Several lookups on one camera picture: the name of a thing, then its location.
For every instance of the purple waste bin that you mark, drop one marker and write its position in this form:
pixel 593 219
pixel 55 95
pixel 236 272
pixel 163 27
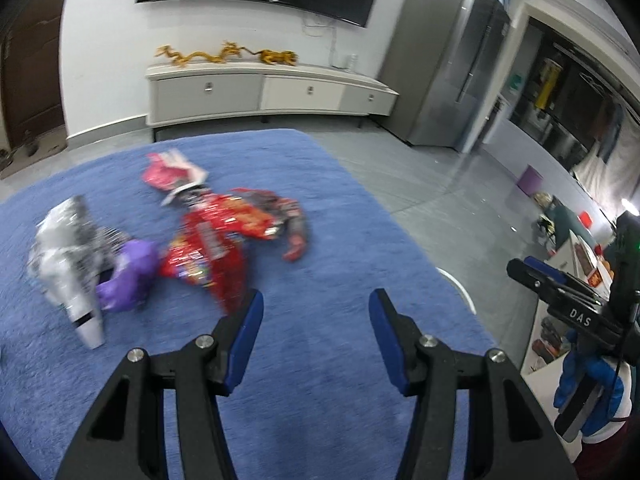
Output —
pixel 530 181

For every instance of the white grey plastic bag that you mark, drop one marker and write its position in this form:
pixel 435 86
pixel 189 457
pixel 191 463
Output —
pixel 69 254

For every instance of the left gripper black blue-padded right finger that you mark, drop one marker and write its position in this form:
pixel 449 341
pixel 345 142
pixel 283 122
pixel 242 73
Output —
pixel 509 436

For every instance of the red snack bag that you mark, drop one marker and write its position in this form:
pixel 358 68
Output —
pixel 202 255

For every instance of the pink white wrapper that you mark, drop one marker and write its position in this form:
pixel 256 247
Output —
pixel 172 173

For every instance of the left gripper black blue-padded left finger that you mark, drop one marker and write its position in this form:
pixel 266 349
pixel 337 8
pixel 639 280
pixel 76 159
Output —
pixel 122 435

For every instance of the purple crumpled glove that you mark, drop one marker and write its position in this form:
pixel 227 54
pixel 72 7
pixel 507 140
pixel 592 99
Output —
pixel 135 269

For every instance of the golden tiger figurine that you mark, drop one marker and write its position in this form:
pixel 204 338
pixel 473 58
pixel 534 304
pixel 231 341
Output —
pixel 272 57

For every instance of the golden dragon figurine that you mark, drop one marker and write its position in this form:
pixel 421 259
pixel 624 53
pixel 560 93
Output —
pixel 177 58

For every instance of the grey steel refrigerator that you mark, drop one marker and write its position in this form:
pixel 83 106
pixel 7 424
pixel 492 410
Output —
pixel 440 62

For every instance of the red chip bag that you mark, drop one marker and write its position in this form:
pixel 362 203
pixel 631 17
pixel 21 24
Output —
pixel 230 213

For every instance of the white power strip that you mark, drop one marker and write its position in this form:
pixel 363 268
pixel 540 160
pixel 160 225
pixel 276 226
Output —
pixel 346 62

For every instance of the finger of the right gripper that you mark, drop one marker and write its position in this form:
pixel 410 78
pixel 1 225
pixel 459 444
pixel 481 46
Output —
pixel 535 274
pixel 545 268

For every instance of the blue fuzzy blanket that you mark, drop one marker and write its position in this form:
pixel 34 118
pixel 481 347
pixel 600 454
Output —
pixel 315 402

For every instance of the white round trash bin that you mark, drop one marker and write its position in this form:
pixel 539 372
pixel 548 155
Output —
pixel 463 293

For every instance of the brown door mat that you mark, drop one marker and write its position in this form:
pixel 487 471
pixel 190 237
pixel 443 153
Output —
pixel 35 150

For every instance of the clear red wrapper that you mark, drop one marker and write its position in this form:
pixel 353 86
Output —
pixel 289 216

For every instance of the blue white gloved right hand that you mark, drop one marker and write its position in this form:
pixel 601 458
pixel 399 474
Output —
pixel 593 397

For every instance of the white grey tv cabinet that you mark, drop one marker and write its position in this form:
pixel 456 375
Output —
pixel 205 91

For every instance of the brown entrance door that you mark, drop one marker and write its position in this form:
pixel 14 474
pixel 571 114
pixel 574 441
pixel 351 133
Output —
pixel 30 73

